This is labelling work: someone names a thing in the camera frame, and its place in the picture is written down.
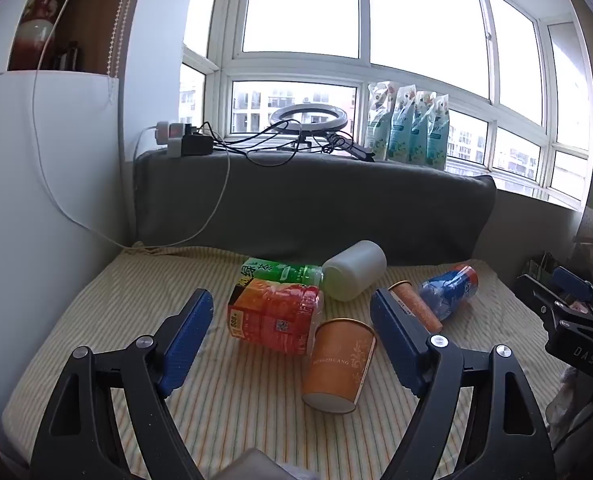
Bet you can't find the orange paper cup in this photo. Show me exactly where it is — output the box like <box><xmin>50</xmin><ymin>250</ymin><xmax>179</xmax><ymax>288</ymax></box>
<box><xmin>389</xmin><ymin>280</ymin><xmax>444</xmax><ymax>334</ymax></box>
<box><xmin>301</xmin><ymin>318</ymin><xmax>378</xmax><ymax>415</ymax></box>

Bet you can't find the red orange drink bottle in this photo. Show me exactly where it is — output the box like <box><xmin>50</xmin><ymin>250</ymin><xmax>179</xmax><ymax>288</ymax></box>
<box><xmin>226</xmin><ymin>279</ymin><xmax>325</xmax><ymax>357</ymax></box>

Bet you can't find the black ring light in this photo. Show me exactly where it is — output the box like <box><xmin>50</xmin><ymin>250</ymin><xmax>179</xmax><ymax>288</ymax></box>
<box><xmin>268</xmin><ymin>103</ymin><xmax>350</xmax><ymax>155</ymax></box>

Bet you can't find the striped yellow mat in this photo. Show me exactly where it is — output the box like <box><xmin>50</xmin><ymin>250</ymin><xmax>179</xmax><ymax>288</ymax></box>
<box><xmin>1</xmin><ymin>246</ymin><xmax>575</xmax><ymax>480</ymax></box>

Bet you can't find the white cabinet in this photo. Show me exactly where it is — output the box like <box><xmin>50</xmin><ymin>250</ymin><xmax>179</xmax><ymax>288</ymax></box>
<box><xmin>0</xmin><ymin>0</ymin><xmax>187</xmax><ymax>461</ymax></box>

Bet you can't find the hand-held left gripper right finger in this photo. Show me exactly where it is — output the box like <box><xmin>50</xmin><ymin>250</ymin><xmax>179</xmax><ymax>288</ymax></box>
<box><xmin>370</xmin><ymin>287</ymin><xmax>557</xmax><ymax>480</ymax></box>

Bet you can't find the white cable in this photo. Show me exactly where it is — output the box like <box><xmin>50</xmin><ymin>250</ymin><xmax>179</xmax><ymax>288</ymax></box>
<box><xmin>30</xmin><ymin>0</ymin><xmax>231</xmax><ymax>252</ymax></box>

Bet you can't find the white window frame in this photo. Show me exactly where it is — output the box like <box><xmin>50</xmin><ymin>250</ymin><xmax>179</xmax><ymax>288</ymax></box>
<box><xmin>178</xmin><ymin>0</ymin><xmax>593</xmax><ymax>211</ymax></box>

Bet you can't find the green white refill pouch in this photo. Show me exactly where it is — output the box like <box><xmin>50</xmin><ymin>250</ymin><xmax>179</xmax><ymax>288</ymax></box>
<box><xmin>365</xmin><ymin>81</ymin><xmax>398</xmax><ymax>160</ymax></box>
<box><xmin>387</xmin><ymin>85</ymin><xmax>417</xmax><ymax>164</ymax></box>
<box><xmin>407</xmin><ymin>90</ymin><xmax>436</xmax><ymax>167</ymax></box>
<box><xmin>425</xmin><ymin>93</ymin><xmax>451</xmax><ymax>171</ymax></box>

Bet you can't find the white power strip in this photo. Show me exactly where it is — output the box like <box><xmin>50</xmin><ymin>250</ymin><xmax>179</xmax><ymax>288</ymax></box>
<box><xmin>155</xmin><ymin>120</ymin><xmax>193</xmax><ymax>159</ymax></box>

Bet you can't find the black power adapter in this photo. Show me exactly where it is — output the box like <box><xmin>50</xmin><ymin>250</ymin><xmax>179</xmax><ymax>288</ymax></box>
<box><xmin>182</xmin><ymin>132</ymin><xmax>213</xmax><ymax>157</ymax></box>

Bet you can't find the dark bottle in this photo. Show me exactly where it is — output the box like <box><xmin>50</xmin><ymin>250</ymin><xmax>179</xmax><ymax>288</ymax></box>
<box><xmin>53</xmin><ymin>40</ymin><xmax>83</xmax><ymax>72</ymax></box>

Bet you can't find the blue drink can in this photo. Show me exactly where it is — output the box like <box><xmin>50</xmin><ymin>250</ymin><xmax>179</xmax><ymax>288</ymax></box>
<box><xmin>419</xmin><ymin>264</ymin><xmax>479</xmax><ymax>321</ymax></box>

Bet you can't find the black phone holder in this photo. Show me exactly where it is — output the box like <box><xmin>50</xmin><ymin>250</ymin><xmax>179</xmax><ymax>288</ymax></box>
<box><xmin>325</xmin><ymin>132</ymin><xmax>377</xmax><ymax>163</ymax></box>

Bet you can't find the red white vase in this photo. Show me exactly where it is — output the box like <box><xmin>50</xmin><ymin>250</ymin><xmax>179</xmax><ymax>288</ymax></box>
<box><xmin>17</xmin><ymin>0</ymin><xmax>73</xmax><ymax>70</ymax></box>

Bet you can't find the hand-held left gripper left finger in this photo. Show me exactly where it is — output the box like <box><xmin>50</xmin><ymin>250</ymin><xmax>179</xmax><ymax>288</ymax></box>
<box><xmin>30</xmin><ymin>287</ymin><xmax>214</xmax><ymax>480</ymax></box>

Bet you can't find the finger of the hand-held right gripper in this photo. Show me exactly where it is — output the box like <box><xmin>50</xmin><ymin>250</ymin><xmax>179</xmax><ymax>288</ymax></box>
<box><xmin>515</xmin><ymin>274</ymin><xmax>593</xmax><ymax>332</ymax></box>
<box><xmin>551</xmin><ymin>266</ymin><xmax>593</xmax><ymax>318</ymax></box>

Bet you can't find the white plastic jar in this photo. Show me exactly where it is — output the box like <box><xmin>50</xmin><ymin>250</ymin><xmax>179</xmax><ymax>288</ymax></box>
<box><xmin>321</xmin><ymin>240</ymin><xmax>388</xmax><ymax>303</ymax></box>

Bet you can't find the grey blanket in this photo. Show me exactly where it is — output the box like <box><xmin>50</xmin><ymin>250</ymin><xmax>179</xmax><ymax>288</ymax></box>
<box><xmin>133</xmin><ymin>149</ymin><xmax>498</xmax><ymax>267</ymax></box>

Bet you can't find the green tea bottle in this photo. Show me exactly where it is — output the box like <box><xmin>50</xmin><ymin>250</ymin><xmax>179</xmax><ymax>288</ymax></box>
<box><xmin>240</xmin><ymin>256</ymin><xmax>325</xmax><ymax>289</ymax></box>

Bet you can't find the black cable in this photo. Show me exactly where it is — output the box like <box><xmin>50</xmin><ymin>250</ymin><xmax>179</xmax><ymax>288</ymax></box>
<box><xmin>196</xmin><ymin>120</ymin><xmax>337</xmax><ymax>167</ymax></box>

